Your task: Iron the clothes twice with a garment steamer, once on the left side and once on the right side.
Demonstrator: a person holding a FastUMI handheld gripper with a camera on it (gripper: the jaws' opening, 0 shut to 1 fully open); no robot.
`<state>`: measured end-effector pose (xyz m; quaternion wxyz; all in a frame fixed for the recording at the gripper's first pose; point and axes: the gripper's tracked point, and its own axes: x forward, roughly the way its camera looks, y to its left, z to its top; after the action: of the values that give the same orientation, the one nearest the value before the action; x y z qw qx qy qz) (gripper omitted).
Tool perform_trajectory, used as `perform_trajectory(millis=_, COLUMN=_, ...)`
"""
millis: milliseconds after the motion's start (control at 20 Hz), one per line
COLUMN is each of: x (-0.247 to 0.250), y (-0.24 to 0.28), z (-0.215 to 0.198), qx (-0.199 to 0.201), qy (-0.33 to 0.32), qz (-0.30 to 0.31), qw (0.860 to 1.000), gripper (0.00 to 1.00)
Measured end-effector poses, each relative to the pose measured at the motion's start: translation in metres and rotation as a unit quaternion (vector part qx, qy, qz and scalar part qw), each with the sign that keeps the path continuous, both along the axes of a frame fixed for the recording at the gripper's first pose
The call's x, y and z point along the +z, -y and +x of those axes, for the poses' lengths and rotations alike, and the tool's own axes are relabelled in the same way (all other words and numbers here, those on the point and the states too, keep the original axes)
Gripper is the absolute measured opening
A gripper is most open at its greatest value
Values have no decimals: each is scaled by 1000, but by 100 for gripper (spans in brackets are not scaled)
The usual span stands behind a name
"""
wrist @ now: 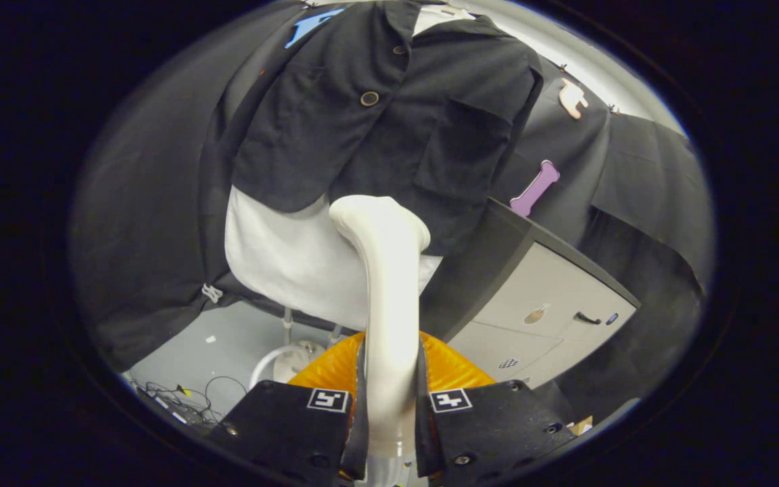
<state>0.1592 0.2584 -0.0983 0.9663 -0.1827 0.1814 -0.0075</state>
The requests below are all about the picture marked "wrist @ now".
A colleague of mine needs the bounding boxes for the grey cabinet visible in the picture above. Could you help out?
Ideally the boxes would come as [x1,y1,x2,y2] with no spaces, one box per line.
[420,198,640,390]

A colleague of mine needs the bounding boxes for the white garment steamer wand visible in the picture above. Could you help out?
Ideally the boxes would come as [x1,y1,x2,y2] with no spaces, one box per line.
[249,195,431,487]

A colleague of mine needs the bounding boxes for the black floor cables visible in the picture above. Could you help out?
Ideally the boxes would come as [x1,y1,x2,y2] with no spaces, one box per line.
[129,375,248,427]

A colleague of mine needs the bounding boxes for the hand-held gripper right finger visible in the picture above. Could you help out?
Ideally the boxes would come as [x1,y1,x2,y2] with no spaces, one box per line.
[417,330,576,487]

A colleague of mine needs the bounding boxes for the white garment steamer base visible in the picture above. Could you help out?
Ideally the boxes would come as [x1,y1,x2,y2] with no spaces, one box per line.
[272,308,341,384]

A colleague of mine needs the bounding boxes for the black backdrop cloth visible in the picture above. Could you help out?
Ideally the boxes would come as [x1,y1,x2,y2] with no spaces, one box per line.
[70,0,715,423]

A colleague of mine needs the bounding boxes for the black blazer jacket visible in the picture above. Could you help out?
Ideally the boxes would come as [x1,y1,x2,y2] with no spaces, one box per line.
[231,0,544,256]

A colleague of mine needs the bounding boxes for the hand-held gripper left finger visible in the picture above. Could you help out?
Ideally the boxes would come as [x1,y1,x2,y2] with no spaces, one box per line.
[207,331,370,487]

